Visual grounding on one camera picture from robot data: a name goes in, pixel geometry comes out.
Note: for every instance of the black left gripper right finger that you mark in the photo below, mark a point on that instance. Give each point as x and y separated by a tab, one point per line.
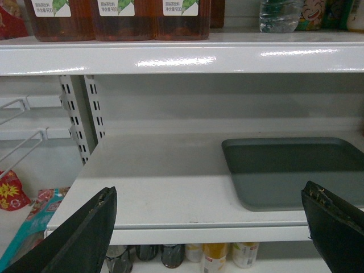
335	227

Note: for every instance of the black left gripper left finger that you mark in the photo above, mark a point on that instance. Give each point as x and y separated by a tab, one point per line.
79	244

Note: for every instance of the grey-silver rectangular tray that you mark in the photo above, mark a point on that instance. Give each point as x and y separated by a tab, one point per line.
268	174

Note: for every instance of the teal snack bag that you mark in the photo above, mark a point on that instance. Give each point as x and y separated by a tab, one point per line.
32	230

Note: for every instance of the red snack bag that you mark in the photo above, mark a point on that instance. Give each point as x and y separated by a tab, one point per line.
12	195

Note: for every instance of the dark bottle below shelf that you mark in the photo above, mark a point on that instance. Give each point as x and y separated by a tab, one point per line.
172	255

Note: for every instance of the yellow drink bottle below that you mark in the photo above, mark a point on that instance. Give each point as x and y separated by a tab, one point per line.
214	257

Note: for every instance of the white slotted shelf upright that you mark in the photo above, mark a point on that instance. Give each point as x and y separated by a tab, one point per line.
81	100

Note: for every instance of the white upper shelf board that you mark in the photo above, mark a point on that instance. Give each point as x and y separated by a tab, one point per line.
235	50

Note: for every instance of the cartoon snack packet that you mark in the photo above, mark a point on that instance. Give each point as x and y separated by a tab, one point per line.
311	15

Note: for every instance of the clear water bottle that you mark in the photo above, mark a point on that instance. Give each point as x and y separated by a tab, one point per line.
277	17

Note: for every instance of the brown tea bottle left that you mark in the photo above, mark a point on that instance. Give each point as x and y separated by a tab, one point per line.
60	21

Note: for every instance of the brown tea bottle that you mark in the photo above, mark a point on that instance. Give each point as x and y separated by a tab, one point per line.
60	21
181	20
122	21

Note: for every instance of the brown tea bottle middle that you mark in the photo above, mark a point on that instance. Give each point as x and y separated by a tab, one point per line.
122	21

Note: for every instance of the brown tea bottle right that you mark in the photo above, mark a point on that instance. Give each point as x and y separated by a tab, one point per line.
181	20

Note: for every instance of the white wire hook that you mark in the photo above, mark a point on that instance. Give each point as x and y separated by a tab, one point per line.
32	142

